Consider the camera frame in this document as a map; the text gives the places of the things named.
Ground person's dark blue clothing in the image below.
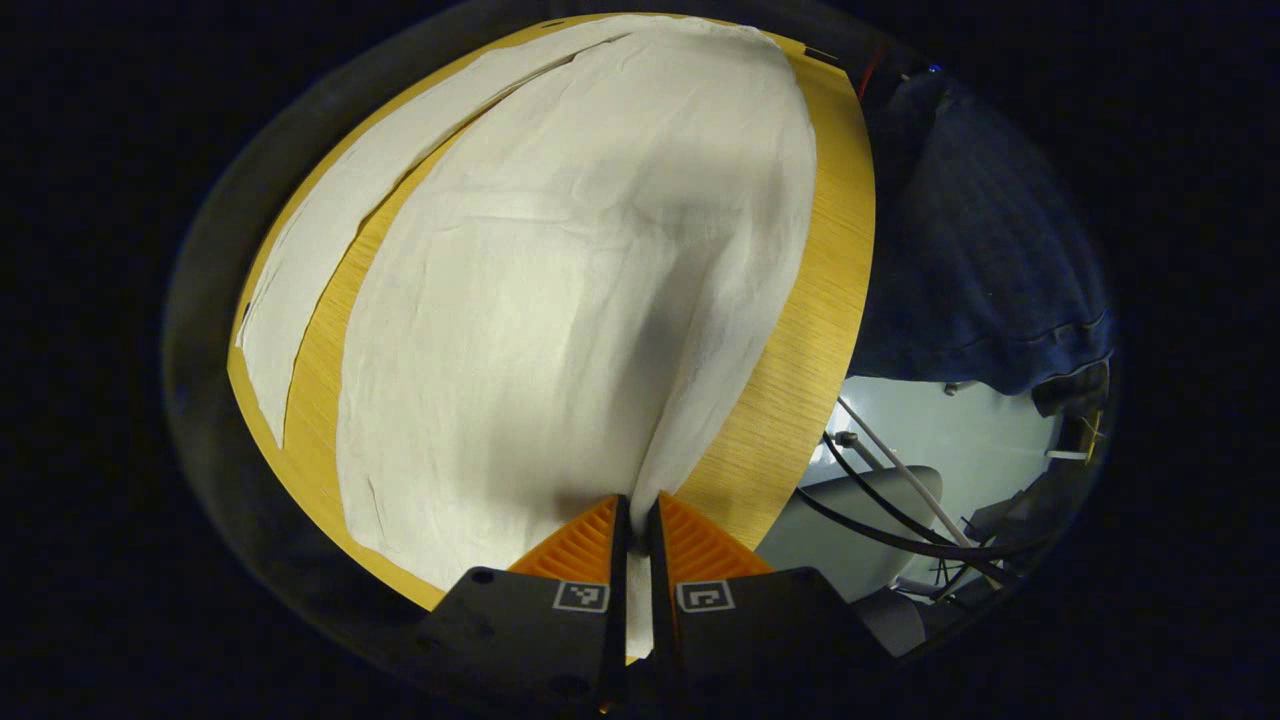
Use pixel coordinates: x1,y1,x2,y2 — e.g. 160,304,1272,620
850,68,1116,396

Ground white jeans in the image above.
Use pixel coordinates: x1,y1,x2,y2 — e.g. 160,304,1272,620
238,15,819,661

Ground black cable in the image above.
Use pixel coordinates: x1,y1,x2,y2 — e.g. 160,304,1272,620
820,432,966,549
795,487,1041,563

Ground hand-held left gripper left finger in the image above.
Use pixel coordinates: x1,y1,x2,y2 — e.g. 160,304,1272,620
415,495,633,716

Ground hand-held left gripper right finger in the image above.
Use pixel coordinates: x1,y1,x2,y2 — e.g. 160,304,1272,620
645,492,891,713

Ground black backdrop cloth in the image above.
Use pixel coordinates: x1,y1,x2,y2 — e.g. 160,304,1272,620
163,0,561,661

